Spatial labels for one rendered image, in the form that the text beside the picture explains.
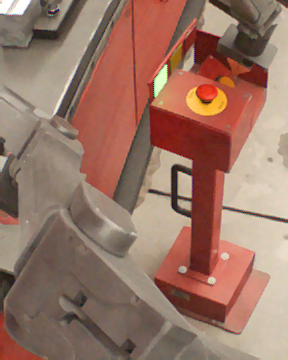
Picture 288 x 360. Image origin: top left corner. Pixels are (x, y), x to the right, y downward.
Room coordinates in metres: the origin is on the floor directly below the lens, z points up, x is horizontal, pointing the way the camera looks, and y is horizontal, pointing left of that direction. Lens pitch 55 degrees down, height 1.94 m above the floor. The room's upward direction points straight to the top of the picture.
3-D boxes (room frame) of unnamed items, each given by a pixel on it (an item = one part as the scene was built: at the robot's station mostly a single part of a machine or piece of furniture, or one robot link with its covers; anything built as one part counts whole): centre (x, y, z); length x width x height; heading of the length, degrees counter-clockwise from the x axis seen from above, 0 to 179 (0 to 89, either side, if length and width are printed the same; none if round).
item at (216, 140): (1.05, -0.06, 0.75); 0.20 x 0.16 x 0.18; 155
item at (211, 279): (1.05, -0.06, 0.13); 0.10 x 0.10 x 0.01; 65
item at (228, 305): (1.03, -0.09, 0.06); 0.25 x 0.20 x 0.12; 65
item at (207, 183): (1.05, -0.06, 0.39); 0.05 x 0.05 x 0.54; 65
